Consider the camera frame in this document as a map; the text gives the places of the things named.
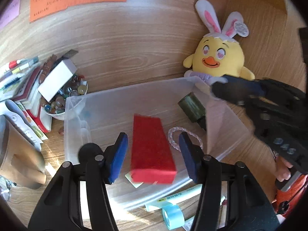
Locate dark green dropper bottle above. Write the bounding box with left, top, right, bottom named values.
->
left=177, top=92, right=207, bottom=131

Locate pink braided hair tie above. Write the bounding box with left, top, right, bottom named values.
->
left=167, top=126, right=204, bottom=152

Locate red foil packet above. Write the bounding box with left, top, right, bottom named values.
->
left=131, top=114, right=177, bottom=184

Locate person's hand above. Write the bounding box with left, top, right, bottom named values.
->
left=275, top=157, right=293, bottom=182

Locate yellow chick bunny plush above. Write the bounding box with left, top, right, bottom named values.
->
left=183, top=0, right=255, bottom=85

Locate clear plastic storage bin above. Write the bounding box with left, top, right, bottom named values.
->
left=63, top=76, right=251, bottom=210

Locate light green tube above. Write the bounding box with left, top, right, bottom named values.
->
left=145, top=184, right=202, bottom=212

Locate teal tape roll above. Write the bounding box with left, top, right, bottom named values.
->
left=162, top=204, right=185, bottom=230

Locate brown lidded mug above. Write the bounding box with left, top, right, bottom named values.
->
left=1, top=115, right=46, bottom=189

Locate stack of books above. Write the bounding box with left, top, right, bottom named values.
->
left=1, top=56, right=52, bottom=151

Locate white bowl of marbles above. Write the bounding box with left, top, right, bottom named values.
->
left=40, top=74, right=88, bottom=121

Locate small white box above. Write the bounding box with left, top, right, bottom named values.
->
left=38, top=59, right=77, bottom=102

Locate red white marker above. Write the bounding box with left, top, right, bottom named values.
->
left=0, top=59, right=25, bottom=74

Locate pink sticky note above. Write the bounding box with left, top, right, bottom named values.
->
left=0, top=0, right=20, bottom=29

